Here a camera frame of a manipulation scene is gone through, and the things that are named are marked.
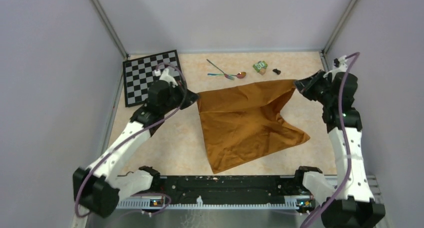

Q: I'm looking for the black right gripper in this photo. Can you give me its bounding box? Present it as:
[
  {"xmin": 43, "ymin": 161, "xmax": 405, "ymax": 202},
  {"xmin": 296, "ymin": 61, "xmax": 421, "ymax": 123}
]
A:
[{"xmin": 293, "ymin": 69, "xmax": 334, "ymax": 106}]

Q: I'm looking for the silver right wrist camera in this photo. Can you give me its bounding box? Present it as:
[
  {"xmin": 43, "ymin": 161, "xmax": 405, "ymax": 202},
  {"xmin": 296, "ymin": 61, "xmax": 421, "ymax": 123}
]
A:
[{"xmin": 324, "ymin": 55, "xmax": 349, "ymax": 81}]

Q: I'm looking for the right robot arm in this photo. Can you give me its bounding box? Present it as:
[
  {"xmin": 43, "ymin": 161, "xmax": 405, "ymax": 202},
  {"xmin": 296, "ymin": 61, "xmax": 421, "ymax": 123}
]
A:
[{"xmin": 293, "ymin": 70, "xmax": 386, "ymax": 228}]

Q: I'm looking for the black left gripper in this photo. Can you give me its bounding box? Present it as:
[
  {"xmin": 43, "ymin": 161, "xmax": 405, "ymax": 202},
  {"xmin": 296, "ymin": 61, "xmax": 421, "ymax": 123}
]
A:
[{"xmin": 161, "ymin": 80, "xmax": 201, "ymax": 114}]

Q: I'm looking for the aluminium frame rail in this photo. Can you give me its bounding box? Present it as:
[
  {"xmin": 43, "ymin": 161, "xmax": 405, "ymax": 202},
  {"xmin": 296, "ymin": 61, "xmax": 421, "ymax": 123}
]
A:
[{"xmin": 79, "ymin": 175, "xmax": 382, "ymax": 211}]

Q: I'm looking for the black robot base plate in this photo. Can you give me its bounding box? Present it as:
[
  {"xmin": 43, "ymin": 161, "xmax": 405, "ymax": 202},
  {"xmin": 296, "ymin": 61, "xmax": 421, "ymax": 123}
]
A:
[{"xmin": 147, "ymin": 175, "xmax": 314, "ymax": 205}]

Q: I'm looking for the brown cloth napkin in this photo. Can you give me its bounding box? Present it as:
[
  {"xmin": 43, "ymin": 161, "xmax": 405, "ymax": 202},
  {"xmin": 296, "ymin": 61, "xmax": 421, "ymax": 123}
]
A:
[{"xmin": 197, "ymin": 79, "xmax": 310, "ymax": 174}]

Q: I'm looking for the iridescent metal spoon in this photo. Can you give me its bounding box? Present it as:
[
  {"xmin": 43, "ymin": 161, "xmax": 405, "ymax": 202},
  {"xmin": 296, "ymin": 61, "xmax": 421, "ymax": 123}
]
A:
[{"xmin": 207, "ymin": 71, "xmax": 247, "ymax": 80}]

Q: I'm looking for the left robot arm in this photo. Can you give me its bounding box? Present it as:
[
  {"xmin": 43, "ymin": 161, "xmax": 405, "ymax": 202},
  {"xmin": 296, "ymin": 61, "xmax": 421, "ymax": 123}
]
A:
[{"xmin": 72, "ymin": 80, "xmax": 199, "ymax": 218}]

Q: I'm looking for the iridescent metal fork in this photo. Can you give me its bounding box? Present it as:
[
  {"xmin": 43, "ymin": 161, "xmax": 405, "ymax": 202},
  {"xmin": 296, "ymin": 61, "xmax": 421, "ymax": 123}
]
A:
[{"xmin": 206, "ymin": 59, "xmax": 235, "ymax": 80}]

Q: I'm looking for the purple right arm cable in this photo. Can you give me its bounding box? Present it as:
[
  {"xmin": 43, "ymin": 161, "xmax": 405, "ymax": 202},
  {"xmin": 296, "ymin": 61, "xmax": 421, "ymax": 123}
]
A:
[{"xmin": 299, "ymin": 52, "xmax": 361, "ymax": 228}]

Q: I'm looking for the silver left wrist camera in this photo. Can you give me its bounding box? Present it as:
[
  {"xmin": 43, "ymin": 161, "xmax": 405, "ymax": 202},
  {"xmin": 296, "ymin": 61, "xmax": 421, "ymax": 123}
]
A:
[{"xmin": 153, "ymin": 68, "xmax": 178, "ymax": 87}]

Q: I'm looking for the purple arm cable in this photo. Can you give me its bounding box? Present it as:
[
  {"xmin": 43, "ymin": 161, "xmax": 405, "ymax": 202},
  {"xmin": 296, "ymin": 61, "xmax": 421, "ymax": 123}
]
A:
[
  {"xmin": 73, "ymin": 63, "xmax": 188, "ymax": 219},
  {"xmin": 299, "ymin": 52, "xmax": 361, "ymax": 228}
]

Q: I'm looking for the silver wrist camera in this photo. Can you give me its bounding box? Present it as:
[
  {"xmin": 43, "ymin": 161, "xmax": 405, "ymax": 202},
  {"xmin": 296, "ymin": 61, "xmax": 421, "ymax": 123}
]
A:
[
  {"xmin": 324, "ymin": 55, "xmax": 349, "ymax": 81},
  {"xmin": 153, "ymin": 68, "xmax": 178, "ymax": 87}
]

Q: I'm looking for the small black object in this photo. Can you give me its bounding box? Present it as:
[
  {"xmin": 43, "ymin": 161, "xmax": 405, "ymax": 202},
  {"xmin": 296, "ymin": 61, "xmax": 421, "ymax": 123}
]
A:
[{"xmin": 272, "ymin": 69, "xmax": 281, "ymax": 75}]

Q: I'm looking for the green numbered wooden block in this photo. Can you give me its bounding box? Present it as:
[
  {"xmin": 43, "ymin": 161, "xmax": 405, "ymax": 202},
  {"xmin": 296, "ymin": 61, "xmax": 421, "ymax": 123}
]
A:
[{"xmin": 253, "ymin": 61, "xmax": 268, "ymax": 75}]

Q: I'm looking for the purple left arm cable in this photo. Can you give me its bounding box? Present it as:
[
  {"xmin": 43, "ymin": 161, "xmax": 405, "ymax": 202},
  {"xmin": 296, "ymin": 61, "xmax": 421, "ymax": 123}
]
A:
[{"xmin": 73, "ymin": 63, "xmax": 188, "ymax": 219}]

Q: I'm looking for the black white checkerboard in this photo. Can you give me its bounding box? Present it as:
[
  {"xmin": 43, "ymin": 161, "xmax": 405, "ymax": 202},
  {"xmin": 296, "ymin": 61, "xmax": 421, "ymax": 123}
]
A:
[{"xmin": 122, "ymin": 50, "xmax": 180, "ymax": 107}]

